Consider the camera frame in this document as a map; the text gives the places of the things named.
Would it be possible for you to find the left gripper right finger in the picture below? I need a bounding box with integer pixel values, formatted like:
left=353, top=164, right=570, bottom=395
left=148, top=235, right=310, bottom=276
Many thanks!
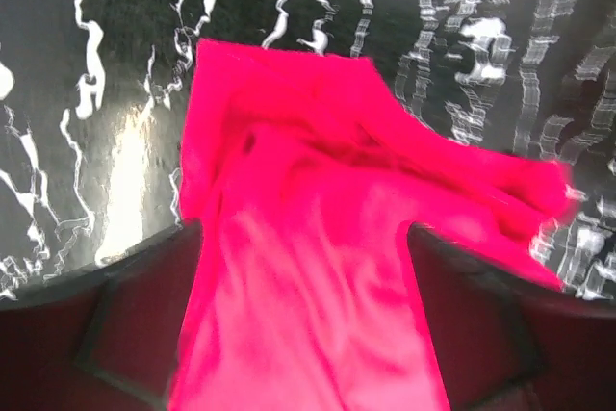
left=406, top=223, right=545, bottom=411

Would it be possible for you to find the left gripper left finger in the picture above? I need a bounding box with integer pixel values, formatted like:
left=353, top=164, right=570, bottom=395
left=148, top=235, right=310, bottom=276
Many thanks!
left=71, top=220, right=203, bottom=411

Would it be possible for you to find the magenta t shirt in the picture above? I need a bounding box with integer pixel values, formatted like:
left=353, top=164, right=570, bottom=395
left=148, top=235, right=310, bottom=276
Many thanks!
left=169, top=39, right=572, bottom=410

